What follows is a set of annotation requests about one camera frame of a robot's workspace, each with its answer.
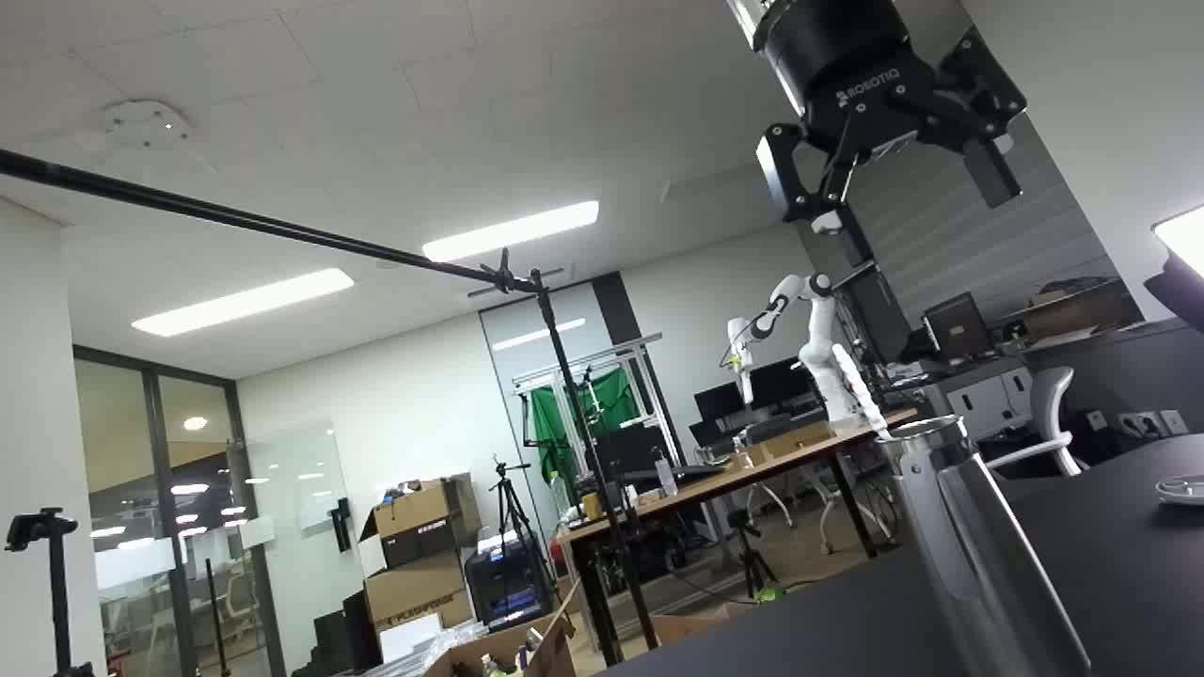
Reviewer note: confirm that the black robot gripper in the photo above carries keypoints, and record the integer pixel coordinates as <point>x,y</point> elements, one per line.
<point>841,63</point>

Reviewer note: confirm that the metallic steel jar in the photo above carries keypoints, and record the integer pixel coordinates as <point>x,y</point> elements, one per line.
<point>954,565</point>

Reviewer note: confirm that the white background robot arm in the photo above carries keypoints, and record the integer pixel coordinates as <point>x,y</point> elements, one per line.
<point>821,352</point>

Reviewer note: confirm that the white round jar lid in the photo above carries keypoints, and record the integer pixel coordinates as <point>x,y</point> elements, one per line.
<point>1183,491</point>

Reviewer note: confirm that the grey window blind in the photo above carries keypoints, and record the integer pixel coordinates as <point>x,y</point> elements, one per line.
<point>1004,251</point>

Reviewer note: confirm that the black flat panel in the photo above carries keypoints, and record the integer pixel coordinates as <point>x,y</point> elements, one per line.
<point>881,306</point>

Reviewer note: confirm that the grey laptop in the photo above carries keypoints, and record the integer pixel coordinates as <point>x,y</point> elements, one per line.
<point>959,325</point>

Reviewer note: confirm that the black computer monitor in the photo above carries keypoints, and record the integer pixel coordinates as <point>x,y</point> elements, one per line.
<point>722,405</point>
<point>782,381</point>

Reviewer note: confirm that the bright studio lamp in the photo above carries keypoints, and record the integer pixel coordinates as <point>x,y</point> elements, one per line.
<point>1187,246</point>

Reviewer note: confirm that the white office chair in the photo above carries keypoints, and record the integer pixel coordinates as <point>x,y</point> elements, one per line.
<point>1048,414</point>

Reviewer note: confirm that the wooden table with black legs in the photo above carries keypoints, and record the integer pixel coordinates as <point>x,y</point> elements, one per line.
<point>738,471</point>

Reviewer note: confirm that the green hanging cloth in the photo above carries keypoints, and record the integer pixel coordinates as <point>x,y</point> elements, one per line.
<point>613,401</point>
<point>552,435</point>

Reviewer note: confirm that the long ceiling light panel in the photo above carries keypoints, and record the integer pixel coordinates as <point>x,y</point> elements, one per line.
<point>515,232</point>
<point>246,301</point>

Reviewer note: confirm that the small black tripod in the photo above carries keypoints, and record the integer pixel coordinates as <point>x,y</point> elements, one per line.
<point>749,550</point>

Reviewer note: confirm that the black box device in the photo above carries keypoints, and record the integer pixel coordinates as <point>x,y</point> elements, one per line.
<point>506,583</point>

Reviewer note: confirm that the low open cardboard box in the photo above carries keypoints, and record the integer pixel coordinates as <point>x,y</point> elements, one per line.
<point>501,643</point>

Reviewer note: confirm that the long black boom pole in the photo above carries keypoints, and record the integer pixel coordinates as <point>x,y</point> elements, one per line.
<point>250,222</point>

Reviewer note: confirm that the closed cardboard box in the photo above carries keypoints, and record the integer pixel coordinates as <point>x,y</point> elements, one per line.
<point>414,589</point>

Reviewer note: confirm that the round white smoke detector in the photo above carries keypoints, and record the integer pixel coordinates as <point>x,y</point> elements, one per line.
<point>145,120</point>

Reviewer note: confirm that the white wall socket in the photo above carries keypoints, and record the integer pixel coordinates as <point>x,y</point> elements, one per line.
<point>1148,422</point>

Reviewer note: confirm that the black camera tripod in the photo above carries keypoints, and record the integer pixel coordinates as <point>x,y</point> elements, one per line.
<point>515,511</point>

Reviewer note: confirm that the wall whiteboard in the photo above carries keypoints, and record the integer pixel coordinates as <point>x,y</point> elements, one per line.
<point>295,476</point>

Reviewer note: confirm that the black camera stand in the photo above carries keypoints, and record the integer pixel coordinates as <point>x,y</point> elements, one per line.
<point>54,550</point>

